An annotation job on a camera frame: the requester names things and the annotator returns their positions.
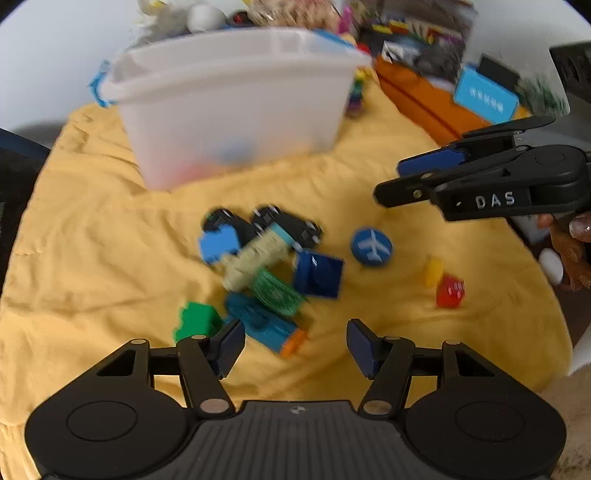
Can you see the small yellow toy piece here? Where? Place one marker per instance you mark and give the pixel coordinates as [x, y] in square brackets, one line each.
[434, 272]

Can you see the orange box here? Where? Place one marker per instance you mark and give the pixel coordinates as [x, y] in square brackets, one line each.
[415, 92]

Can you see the light blue toy brick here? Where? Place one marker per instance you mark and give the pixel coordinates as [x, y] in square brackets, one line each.
[219, 244]

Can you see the pink plastic wrap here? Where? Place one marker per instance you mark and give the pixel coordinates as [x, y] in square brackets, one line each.
[347, 21]

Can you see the teal toy robot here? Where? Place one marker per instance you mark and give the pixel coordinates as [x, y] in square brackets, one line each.
[258, 318]

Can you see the green printed toy piece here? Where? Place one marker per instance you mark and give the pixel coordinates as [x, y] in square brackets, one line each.
[277, 290]

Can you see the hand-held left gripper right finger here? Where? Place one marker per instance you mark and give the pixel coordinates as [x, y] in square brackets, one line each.
[362, 346]

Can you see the green toy brick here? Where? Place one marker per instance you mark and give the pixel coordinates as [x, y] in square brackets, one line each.
[198, 323]

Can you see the clear snack bag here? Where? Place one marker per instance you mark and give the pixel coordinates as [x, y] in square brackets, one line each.
[295, 14]

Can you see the blue airplane disc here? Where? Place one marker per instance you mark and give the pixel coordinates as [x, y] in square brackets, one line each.
[371, 247]

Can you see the person's right hand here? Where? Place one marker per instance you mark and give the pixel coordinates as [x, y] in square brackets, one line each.
[579, 230]

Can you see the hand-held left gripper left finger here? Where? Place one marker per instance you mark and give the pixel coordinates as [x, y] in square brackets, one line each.
[228, 346]

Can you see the beige toy brick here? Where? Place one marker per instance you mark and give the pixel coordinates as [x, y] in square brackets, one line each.
[254, 258]

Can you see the white plastic storage bin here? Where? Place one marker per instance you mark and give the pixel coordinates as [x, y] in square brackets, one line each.
[231, 106]

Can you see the dark blue square toy piece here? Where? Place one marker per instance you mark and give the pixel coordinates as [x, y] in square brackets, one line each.
[318, 274]

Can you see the white round bowl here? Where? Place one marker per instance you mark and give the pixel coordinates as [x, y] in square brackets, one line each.
[205, 18]

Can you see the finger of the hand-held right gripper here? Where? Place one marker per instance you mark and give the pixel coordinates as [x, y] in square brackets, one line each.
[429, 161]
[401, 191]

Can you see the yellow cloth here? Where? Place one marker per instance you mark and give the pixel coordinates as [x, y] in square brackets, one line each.
[115, 240]

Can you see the light blue card box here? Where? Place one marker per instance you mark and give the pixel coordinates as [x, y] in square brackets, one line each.
[485, 94]

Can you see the black flat panel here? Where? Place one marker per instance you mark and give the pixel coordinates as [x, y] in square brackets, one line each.
[572, 69]

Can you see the red toy piece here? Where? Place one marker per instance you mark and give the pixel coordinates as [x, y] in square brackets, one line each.
[450, 291]

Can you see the white plastic bag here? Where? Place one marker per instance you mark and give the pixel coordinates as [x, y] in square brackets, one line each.
[161, 18]

